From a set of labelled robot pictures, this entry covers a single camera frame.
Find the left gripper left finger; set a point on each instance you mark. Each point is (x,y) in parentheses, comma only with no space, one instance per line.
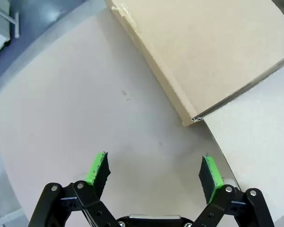
(94,172)

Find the white metal bar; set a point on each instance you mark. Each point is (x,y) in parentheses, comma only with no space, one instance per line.
(17,26)

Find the brown cardboard shipping box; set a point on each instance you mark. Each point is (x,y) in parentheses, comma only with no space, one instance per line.
(203,47)

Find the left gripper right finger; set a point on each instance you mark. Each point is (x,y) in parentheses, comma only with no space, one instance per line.
(212,177)

